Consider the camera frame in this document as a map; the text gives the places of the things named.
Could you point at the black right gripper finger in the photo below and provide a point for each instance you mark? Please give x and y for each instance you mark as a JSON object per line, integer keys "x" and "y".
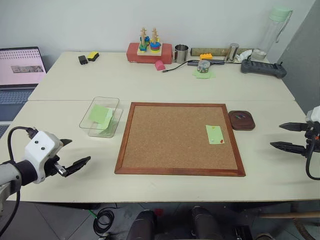
{"x": 287, "y": 147}
{"x": 292, "y": 126}

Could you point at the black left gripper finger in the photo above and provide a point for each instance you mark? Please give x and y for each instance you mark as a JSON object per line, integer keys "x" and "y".
{"x": 77, "y": 163}
{"x": 66, "y": 141}

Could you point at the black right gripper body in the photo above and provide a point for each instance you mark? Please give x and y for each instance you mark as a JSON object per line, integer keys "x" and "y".
{"x": 311, "y": 140}

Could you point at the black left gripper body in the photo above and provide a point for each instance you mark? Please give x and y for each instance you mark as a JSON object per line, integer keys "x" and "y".
{"x": 53, "y": 166}

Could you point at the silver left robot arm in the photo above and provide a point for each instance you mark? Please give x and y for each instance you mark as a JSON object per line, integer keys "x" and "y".
{"x": 10, "y": 172}

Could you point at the green paper note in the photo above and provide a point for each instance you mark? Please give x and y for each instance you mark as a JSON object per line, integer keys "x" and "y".
{"x": 215, "y": 133}

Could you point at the wood-framed cork board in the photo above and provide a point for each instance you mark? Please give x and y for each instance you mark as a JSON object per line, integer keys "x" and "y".
{"x": 175, "y": 140}

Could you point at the small jar of pins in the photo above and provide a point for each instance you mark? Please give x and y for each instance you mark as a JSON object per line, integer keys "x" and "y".
{"x": 203, "y": 66}

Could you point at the clear plastic container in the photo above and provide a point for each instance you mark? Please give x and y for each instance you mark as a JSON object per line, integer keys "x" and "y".
{"x": 100, "y": 117}

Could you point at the green notes in container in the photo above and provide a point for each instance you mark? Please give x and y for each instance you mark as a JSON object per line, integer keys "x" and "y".
{"x": 100, "y": 116}

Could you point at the brown wooden tray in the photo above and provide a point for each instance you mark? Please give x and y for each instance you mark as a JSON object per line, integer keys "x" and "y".
{"x": 241, "y": 122}

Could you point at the black handheld controller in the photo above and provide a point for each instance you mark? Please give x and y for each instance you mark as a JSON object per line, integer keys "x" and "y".
{"x": 262, "y": 68}

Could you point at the wooden stick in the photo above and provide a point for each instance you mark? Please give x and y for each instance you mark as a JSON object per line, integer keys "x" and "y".
{"x": 290, "y": 214}

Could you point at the silver tape roll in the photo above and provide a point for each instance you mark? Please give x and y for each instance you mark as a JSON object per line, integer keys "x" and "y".
{"x": 258, "y": 54}

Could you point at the black eraser block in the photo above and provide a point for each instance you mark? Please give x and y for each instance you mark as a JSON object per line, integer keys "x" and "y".
{"x": 82, "y": 60}

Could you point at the crumpled white cloth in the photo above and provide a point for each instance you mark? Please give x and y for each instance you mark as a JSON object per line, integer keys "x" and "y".
{"x": 244, "y": 55}

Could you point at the open laptop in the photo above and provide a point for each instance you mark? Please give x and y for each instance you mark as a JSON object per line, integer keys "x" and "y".
{"x": 20, "y": 67}

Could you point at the yellow and black sponge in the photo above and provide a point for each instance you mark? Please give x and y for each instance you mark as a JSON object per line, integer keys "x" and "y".
{"x": 93, "y": 56}

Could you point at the dark rounded shape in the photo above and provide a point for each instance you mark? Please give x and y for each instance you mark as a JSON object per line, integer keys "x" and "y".
{"x": 142, "y": 226}
{"x": 205, "y": 222}

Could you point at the steel cylinder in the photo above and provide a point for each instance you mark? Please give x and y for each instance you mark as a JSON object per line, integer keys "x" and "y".
{"x": 232, "y": 52}

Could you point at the clear bottle with green lid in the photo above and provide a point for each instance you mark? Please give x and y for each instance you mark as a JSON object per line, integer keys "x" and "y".
{"x": 271, "y": 32}

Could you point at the long cardboard tube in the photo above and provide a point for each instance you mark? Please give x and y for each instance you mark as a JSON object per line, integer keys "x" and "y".
{"x": 217, "y": 51}

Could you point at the yellow toy brick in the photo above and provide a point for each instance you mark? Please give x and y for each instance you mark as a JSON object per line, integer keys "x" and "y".
{"x": 206, "y": 56}

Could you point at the red brick box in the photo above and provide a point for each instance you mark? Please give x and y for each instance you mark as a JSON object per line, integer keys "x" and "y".
{"x": 147, "y": 58}

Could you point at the pink rounded block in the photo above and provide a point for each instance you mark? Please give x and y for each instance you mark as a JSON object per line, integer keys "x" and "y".
{"x": 160, "y": 65}

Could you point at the steel mug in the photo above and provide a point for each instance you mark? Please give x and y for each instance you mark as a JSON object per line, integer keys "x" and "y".
{"x": 181, "y": 53}

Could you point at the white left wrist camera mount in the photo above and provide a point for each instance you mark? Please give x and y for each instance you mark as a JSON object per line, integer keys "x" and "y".
{"x": 40, "y": 147}

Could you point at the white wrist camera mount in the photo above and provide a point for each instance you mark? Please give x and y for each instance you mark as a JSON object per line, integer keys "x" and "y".
{"x": 315, "y": 115}
{"x": 40, "y": 147}

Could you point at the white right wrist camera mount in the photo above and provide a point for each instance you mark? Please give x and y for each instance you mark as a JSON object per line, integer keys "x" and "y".
{"x": 315, "y": 115}

